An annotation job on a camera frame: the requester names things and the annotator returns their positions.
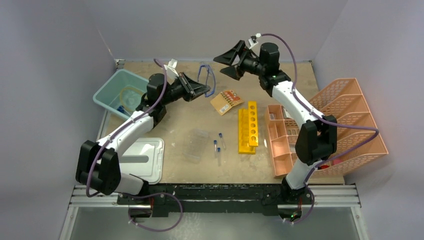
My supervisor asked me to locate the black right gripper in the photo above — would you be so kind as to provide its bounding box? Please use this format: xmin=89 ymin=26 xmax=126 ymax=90
xmin=214 ymin=40 xmax=267 ymax=82

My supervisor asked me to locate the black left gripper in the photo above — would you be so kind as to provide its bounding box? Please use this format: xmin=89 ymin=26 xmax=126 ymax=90
xmin=160 ymin=72 xmax=210 ymax=107

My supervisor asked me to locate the blue capped test tube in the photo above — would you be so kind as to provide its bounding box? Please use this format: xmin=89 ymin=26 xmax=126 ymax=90
xmin=213 ymin=140 xmax=218 ymax=158
xmin=216 ymin=147 xmax=222 ymax=167
xmin=218 ymin=132 xmax=227 ymax=150

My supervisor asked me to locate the yellow rubber tube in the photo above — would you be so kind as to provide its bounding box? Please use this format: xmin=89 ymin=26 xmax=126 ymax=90
xmin=119 ymin=86 xmax=144 ymax=111

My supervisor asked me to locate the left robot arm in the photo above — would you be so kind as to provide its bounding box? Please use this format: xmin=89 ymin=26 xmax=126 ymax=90
xmin=75 ymin=72 xmax=211 ymax=205

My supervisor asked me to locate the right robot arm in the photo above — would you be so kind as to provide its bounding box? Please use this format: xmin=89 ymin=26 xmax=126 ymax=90
xmin=213 ymin=39 xmax=337 ymax=204

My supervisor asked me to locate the tan spiral notebook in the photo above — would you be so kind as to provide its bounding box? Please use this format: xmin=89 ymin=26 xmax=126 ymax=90
xmin=210 ymin=90 xmax=244 ymax=116

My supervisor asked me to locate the teal plastic bin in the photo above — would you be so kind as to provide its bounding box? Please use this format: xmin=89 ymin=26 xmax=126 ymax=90
xmin=92 ymin=69 xmax=149 ymax=120

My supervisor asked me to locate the yellow test tube rack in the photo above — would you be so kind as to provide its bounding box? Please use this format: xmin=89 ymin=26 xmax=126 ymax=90
xmin=238 ymin=101 xmax=259 ymax=155

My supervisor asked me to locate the white plastic bin lid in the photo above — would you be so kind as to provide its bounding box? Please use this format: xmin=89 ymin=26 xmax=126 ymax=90
xmin=119 ymin=137 xmax=165 ymax=185

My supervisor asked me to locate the orange plastic file organizer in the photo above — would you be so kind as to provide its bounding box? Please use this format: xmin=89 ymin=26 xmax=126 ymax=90
xmin=264 ymin=78 xmax=389 ymax=177

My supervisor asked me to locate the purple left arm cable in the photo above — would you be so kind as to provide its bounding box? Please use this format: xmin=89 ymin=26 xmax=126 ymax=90
xmin=85 ymin=58 xmax=184 ymax=232

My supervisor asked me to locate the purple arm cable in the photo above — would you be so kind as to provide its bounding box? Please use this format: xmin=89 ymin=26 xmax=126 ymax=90
xmin=259 ymin=33 xmax=380 ymax=225
xmin=85 ymin=58 xmax=184 ymax=232

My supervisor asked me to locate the aluminium rail frame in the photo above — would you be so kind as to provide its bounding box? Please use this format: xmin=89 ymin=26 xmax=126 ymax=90
xmin=58 ymin=58 xmax=370 ymax=240

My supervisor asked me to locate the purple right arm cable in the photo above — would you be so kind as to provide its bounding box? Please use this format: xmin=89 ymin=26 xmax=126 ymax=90
xmin=259 ymin=33 xmax=380 ymax=225

